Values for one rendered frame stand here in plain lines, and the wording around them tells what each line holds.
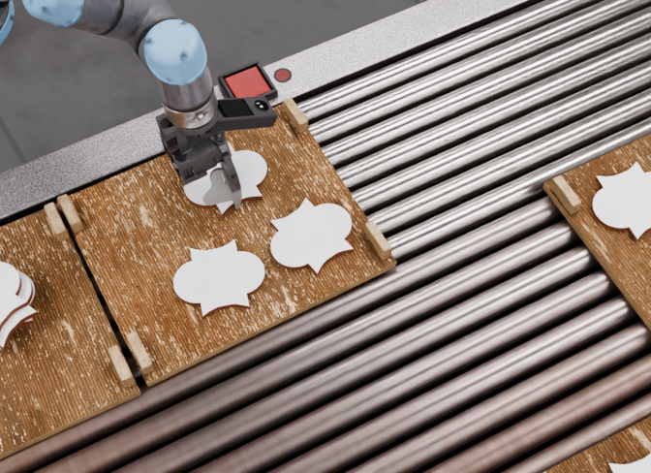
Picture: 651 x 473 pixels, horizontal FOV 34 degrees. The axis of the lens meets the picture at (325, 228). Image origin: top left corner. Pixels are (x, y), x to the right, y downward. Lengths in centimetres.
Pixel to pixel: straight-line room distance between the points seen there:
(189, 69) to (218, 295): 36
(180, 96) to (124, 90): 161
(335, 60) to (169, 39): 52
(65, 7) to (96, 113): 164
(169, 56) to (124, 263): 39
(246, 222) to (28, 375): 39
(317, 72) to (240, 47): 127
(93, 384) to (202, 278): 22
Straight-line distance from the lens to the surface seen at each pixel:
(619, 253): 169
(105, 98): 305
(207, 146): 157
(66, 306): 164
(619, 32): 198
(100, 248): 168
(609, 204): 172
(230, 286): 160
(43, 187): 178
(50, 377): 159
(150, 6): 148
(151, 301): 162
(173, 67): 141
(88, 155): 180
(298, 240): 163
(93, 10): 142
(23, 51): 322
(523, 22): 196
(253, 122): 159
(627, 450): 156
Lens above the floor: 235
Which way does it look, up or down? 59 degrees down
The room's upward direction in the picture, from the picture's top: straight up
